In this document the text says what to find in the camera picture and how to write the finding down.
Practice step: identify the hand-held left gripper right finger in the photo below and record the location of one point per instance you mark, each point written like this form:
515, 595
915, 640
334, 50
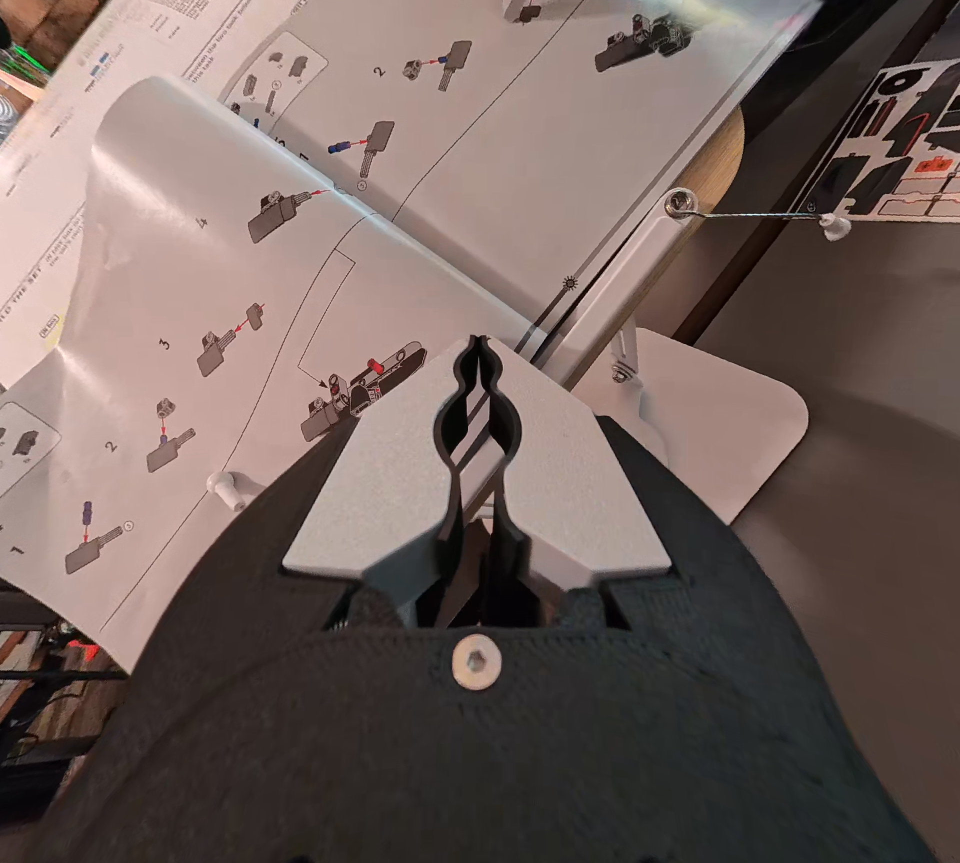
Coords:
585, 503

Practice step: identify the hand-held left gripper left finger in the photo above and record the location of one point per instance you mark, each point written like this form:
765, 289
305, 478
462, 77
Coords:
375, 495

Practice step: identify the white metal book stand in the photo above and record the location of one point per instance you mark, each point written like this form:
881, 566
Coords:
720, 420

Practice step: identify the lego instruction booklet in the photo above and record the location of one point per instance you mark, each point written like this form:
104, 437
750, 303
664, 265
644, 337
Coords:
225, 278

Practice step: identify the white page holder peg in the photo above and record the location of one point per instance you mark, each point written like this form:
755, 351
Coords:
225, 489

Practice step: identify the lego sticker sheet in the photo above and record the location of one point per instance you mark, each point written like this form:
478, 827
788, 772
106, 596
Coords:
900, 150

